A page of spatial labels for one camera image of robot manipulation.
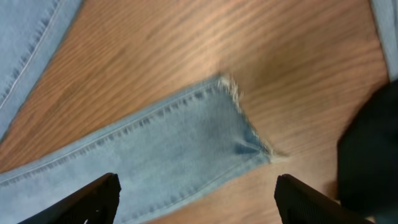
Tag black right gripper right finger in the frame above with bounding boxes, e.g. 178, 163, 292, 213
274, 174, 372, 224

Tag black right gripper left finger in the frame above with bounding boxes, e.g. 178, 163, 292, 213
21, 173, 121, 224

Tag blue denim jeans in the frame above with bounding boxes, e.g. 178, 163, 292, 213
1, 1, 272, 223

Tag black garment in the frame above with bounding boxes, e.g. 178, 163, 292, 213
337, 81, 397, 217

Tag light blue folded jeans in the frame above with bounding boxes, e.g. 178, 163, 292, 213
371, 0, 397, 81

